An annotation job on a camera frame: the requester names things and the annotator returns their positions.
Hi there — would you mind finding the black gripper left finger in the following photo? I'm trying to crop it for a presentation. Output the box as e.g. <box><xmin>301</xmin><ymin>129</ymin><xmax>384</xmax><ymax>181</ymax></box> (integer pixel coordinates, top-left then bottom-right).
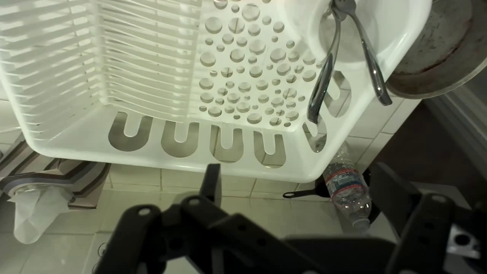
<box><xmin>93</xmin><ymin>163</ymin><xmax>332</xmax><ymax>274</ymax></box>

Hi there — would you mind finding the white utensil cup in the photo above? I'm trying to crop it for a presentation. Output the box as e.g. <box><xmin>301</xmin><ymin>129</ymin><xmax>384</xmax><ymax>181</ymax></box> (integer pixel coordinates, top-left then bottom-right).
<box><xmin>283</xmin><ymin>0</ymin><xmax>434</xmax><ymax>82</ymax></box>

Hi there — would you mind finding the clear water bottle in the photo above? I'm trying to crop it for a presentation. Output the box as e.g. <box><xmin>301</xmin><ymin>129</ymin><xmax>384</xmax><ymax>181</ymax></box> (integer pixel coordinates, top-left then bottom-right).
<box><xmin>321</xmin><ymin>155</ymin><xmax>374</xmax><ymax>231</ymax></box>

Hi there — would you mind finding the large round metal pan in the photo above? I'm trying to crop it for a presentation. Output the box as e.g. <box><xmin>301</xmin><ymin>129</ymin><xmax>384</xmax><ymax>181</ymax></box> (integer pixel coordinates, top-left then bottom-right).
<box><xmin>384</xmin><ymin>0</ymin><xmax>487</xmax><ymax>100</ymax></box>

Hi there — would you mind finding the white plastic dish rack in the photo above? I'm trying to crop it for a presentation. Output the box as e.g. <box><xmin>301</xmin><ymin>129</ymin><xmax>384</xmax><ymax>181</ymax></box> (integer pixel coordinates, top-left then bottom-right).
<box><xmin>0</xmin><ymin>0</ymin><xmax>434</xmax><ymax>184</ymax></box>

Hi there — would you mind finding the silver table utensil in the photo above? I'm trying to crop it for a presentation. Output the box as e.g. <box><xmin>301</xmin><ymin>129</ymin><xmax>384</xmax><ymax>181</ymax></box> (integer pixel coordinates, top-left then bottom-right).
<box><xmin>333</xmin><ymin>0</ymin><xmax>396</xmax><ymax>108</ymax></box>

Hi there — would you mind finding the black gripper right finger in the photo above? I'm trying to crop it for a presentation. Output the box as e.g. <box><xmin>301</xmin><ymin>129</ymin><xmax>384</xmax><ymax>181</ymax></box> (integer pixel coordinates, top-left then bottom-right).
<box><xmin>368</xmin><ymin>161</ymin><xmax>487</xmax><ymax>274</ymax></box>

